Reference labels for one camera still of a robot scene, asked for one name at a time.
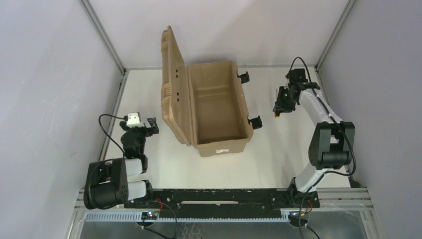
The black toolbox latch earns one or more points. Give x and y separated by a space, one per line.
244 78
256 122

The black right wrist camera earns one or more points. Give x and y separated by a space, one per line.
297 75

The black near toolbox latch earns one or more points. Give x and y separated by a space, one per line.
256 122

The tan plastic toolbox bin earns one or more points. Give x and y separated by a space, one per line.
203 104

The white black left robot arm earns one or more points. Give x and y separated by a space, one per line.
107 182

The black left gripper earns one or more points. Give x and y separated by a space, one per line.
145 129

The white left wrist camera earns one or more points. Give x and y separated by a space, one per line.
133 120

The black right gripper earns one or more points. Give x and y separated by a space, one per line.
281 103

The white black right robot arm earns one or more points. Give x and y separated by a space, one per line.
331 144

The grey slotted cable duct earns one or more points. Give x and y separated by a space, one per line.
115 216

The black far toolbox latch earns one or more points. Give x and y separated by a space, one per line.
244 78

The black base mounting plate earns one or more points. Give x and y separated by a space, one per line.
219 202

